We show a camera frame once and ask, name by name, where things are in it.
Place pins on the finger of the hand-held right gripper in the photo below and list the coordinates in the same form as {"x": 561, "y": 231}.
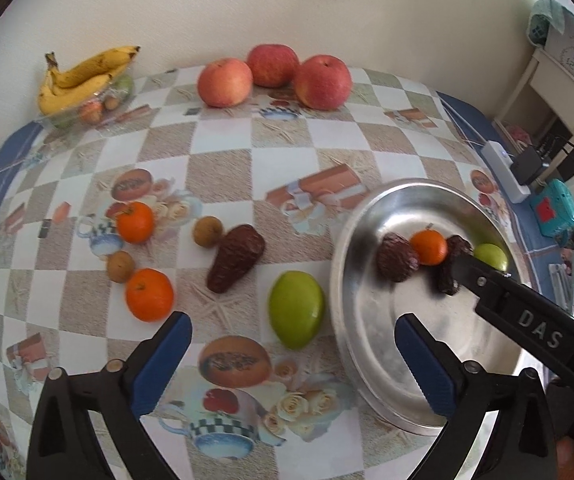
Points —
{"x": 472, "y": 271}

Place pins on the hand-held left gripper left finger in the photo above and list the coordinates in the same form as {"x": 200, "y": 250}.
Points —
{"x": 167, "y": 355}

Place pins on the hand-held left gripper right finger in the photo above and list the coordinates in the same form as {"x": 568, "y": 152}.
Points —
{"x": 424, "y": 360}

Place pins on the long dark dried date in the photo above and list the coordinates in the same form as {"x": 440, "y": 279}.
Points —
{"x": 459, "y": 246}

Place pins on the round metal plate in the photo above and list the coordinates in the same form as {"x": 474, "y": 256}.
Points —
{"x": 392, "y": 312}

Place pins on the brown longan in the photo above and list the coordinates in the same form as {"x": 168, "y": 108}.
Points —
{"x": 208, "y": 231}
{"x": 120, "y": 266}

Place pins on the large brown dried date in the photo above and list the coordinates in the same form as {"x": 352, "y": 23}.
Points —
{"x": 234, "y": 265}

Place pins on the large green jujube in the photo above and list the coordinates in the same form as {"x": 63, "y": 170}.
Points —
{"x": 297, "y": 310}

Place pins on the small green jujube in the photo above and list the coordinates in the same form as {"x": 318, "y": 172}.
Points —
{"x": 492, "y": 258}

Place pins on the small orange with stem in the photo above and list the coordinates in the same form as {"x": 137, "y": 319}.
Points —
{"x": 429, "y": 248}

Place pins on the white phone stand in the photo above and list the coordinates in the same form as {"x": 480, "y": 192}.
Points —
{"x": 559, "y": 282}

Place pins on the round wrinkled dried date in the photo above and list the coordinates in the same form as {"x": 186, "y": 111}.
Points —
{"x": 397, "y": 257}

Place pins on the teal box with red patch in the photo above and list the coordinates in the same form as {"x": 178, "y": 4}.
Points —
{"x": 562, "y": 200}

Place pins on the white power strip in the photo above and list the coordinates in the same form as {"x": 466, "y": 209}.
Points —
{"x": 497, "y": 157}

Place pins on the black charger adapter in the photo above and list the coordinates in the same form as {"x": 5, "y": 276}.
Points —
{"x": 527, "y": 165}

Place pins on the checkered printed tablecloth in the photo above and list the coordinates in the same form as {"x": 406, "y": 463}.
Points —
{"x": 287, "y": 160}

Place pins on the large red apple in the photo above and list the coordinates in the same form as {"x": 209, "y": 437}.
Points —
{"x": 323, "y": 82}

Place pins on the clear plastic fruit box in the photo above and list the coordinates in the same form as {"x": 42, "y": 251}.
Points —
{"x": 69, "y": 119}

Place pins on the small orange fruit in box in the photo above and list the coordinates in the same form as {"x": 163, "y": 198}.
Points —
{"x": 90, "y": 111}

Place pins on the teal patterned cloth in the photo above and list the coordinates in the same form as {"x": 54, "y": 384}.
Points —
{"x": 542, "y": 17}

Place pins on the green fruit in box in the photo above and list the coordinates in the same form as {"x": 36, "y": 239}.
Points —
{"x": 125, "y": 87}

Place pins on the pale red apple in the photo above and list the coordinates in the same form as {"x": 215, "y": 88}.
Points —
{"x": 224, "y": 82}

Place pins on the dark red apple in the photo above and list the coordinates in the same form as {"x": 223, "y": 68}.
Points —
{"x": 273, "y": 65}

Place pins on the spotted yellow banana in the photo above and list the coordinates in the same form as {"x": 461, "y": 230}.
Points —
{"x": 99, "y": 64}

